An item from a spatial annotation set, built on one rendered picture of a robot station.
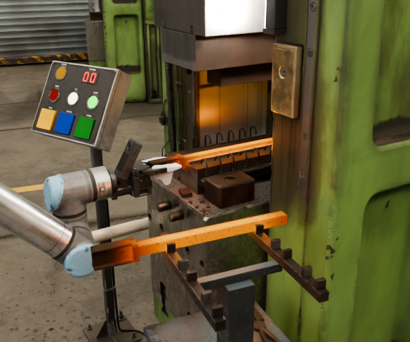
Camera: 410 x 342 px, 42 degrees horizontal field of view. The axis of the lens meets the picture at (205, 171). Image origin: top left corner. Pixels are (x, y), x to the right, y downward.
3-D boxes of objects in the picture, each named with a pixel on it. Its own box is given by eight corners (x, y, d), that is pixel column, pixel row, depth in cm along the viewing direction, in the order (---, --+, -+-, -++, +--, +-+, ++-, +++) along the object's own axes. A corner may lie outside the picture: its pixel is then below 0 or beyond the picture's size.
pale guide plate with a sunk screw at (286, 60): (292, 119, 129) (295, 47, 123) (269, 110, 136) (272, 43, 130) (299, 117, 130) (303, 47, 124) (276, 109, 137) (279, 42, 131)
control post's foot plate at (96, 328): (97, 358, 223) (95, 340, 220) (80, 329, 241) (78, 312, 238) (144, 340, 233) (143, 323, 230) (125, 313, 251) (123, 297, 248)
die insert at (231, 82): (220, 87, 151) (220, 66, 149) (206, 82, 157) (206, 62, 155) (303, 75, 165) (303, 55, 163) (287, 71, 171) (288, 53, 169)
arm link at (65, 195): (43, 206, 145) (39, 172, 141) (87, 197, 150) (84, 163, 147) (53, 220, 137) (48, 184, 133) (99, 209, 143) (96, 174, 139)
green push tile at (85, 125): (87, 139, 182) (94, 119, 183) (72, 136, 186) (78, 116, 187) (91, 141, 184) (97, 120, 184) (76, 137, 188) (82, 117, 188)
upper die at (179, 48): (195, 71, 141) (195, 34, 138) (162, 60, 157) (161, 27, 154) (317, 57, 161) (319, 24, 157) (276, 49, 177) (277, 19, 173)
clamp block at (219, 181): (219, 210, 144) (219, 187, 142) (203, 198, 151) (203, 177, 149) (256, 200, 150) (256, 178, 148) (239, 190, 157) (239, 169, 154)
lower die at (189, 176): (197, 194, 154) (197, 166, 151) (166, 172, 170) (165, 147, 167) (309, 167, 174) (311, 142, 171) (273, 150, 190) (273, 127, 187)
